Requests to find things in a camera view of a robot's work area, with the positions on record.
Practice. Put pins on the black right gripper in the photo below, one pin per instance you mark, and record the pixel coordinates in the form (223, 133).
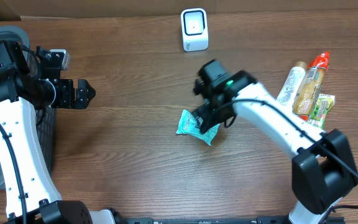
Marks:
(205, 115)

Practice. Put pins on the orange spaghetti packet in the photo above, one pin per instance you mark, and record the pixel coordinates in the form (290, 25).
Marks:
(311, 85)

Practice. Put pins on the white barcode scanner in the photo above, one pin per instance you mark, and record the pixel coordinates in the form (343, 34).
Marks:
(194, 29)

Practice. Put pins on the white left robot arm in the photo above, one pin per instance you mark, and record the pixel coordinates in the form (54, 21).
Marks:
(31, 195)

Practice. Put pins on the white tube with gold cap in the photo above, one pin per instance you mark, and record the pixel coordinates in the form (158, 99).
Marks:
(287, 95)

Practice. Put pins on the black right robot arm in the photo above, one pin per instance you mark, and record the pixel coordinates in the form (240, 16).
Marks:
(323, 170)

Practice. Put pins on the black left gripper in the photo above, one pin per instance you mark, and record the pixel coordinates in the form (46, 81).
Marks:
(74, 93)

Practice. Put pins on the green tea packet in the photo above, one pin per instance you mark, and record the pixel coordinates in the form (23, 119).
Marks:
(319, 113)

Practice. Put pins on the teal snack packet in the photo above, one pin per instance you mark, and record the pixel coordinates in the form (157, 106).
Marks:
(188, 125)

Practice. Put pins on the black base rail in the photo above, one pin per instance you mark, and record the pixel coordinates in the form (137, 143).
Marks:
(258, 220)

